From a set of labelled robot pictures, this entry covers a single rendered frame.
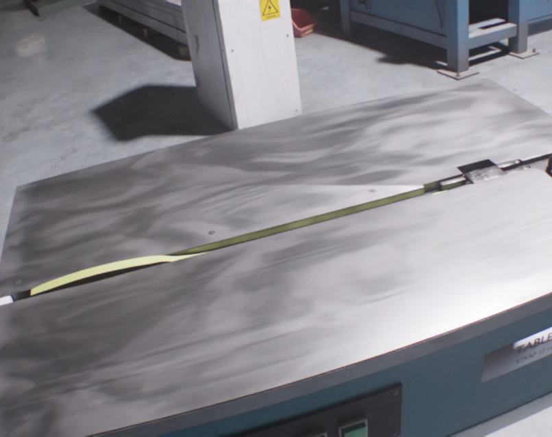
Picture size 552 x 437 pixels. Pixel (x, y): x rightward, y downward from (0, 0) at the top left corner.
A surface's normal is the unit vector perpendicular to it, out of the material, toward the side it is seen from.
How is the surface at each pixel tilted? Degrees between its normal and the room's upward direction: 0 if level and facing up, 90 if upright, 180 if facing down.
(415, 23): 90
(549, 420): 0
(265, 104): 90
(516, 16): 90
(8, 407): 0
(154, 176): 0
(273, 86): 90
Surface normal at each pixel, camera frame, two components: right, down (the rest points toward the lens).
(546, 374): 0.29, 0.49
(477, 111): -0.11, -0.84
